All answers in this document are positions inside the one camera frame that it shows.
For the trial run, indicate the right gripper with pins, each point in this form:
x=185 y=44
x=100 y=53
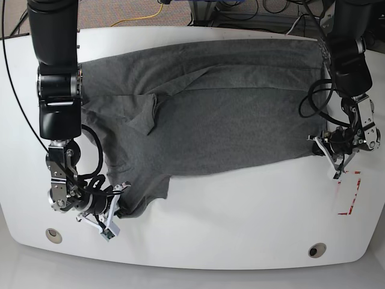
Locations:
x=95 y=204

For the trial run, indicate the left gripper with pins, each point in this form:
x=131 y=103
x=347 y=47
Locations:
x=337 y=144

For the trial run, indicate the grey t-shirt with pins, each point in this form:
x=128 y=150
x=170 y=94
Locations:
x=199 y=108

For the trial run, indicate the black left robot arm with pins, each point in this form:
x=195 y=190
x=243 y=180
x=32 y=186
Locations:
x=342 y=26

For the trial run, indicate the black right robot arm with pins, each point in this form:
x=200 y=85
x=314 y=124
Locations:
x=59 y=79

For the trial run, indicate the red tape rectangle marking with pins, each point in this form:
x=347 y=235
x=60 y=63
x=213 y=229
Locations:
x=347 y=190

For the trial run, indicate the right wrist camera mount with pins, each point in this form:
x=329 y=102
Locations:
x=104 y=223

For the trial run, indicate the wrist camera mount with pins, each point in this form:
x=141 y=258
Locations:
x=104 y=223
x=337 y=163

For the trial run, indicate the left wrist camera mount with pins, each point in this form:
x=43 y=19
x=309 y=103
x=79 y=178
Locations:
x=337 y=163

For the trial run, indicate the left table cable grommet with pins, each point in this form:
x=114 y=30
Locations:
x=53 y=236

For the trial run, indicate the table cable grommet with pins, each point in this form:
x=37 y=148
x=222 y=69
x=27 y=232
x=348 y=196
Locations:
x=53 y=236
x=317 y=250

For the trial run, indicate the right table cable grommet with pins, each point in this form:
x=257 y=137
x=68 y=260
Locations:
x=317 y=250

